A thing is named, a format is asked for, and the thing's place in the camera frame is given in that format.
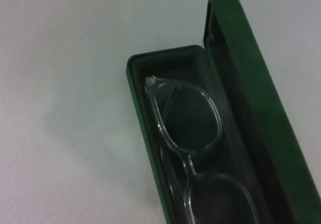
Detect clear plastic glasses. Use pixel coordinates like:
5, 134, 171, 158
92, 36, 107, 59
143, 74, 259, 224

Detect green glasses case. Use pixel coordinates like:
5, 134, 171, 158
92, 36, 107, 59
126, 0, 321, 224

